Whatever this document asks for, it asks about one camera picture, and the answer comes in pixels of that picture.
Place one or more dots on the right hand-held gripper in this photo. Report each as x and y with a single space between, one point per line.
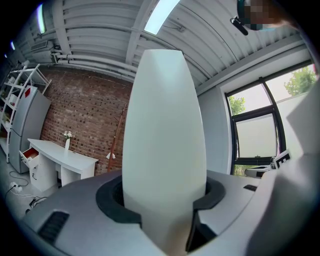
282 160

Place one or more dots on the black-framed window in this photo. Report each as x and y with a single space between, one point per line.
255 140

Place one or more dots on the black head-mounted camera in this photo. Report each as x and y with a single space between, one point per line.
240 25

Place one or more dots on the white vase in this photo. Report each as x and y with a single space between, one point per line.
67 148

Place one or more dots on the white ceiling pipe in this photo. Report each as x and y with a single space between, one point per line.
100 60
100 67

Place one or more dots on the red sticker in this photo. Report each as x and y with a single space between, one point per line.
27 92

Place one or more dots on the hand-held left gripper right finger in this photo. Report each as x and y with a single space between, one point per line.
215 195

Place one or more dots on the white hanging tag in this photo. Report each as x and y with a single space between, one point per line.
110 155

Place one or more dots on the white flower bunch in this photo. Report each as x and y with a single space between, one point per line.
68 135

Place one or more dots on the person's head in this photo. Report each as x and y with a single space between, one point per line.
262 12

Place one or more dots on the brown wooden coat rack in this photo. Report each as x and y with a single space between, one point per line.
117 140

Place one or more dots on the white power strip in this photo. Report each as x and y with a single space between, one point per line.
15 187

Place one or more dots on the long ceiling light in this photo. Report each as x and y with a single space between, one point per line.
160 16
41 18

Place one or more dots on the white shelving rack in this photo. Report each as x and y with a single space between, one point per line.
15 82

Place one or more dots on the white desk with drawers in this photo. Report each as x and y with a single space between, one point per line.
75 160

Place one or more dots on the red-lined open drawer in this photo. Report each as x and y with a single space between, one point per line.
30 157

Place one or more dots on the grey refrigerator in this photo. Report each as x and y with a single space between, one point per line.
27 125

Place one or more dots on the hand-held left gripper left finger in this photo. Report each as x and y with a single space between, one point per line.
107 202

